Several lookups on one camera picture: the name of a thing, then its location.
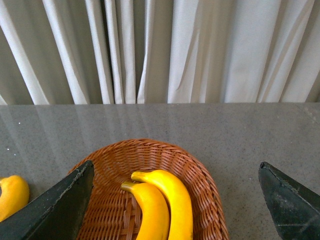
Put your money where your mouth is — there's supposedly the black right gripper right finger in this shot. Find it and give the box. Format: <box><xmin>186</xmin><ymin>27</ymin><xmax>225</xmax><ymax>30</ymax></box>
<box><xmin>258</xmin><ymin>161</ymin><xmax>320</xmax><ymax>240</ymax></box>

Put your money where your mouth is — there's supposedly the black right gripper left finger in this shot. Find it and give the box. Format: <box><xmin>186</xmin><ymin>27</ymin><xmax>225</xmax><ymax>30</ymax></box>
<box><xmin>0</xmin><ymin>160</ymin><xmax>95</xmax><ymax>240</ymax></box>

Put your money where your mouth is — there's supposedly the yellow banana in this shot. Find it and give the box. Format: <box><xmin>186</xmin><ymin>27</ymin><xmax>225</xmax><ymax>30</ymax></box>
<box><xmin>121</xmin><ymin>181</ymin><xmax>170</xmax><ymax>240</ymax></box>
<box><xmin>0</xmin><ymin>175</ymin><xmax>30</xmax><ymax>222</ymax></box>
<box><xmin>131</xmin><ymin>169</ymin><xmax>193</xmax><ymax>240</ymax></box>

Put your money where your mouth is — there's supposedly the brown wicker basket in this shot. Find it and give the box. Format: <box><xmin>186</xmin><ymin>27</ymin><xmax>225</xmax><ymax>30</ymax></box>
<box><xmin>77</xmin><ymin>139</ymin><xmax>230</xmax><ymax>240</ymax></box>

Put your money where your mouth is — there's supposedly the yellow banana front in basket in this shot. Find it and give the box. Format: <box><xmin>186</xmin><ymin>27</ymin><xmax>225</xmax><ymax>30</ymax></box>
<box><xmin>121</xmin><ymin>181</ymin><xmax>170</xmax><ymax>240</ymax></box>

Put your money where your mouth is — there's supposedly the white pleated curtain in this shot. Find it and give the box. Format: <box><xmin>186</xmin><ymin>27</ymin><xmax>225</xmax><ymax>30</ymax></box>
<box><xmin>0</xmin><ymin>0</ymin><xmax>320</xmax><ymax>105</ymax></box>

